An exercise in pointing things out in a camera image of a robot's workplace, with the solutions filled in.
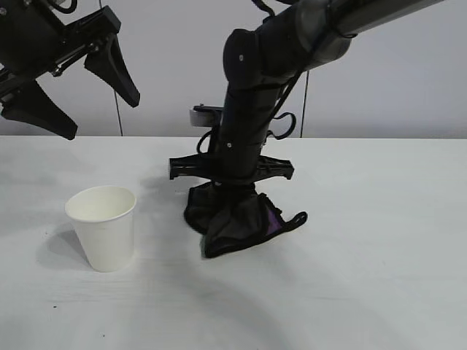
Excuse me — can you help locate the dark grey microfibre cloth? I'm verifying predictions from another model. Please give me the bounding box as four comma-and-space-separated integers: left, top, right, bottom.
183, 182, 308, 260

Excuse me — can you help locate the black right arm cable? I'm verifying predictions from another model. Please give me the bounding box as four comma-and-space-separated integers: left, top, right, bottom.
268, 69, 306, 142

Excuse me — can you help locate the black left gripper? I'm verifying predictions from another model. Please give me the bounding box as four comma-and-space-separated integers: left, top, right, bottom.
0, 0, 142, 141

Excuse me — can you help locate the white paper cup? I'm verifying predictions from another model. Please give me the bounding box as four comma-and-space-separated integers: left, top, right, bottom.
64, 184, 137, 273

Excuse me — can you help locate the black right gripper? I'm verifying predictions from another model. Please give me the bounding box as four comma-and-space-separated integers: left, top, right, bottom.
168, 133, 295, 184

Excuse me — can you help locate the black right camera cable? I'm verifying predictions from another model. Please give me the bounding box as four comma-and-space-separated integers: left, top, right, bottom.
196, 128, 220, 155

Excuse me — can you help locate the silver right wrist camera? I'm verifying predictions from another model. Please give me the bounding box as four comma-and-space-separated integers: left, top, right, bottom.
188, 104, 225, 128

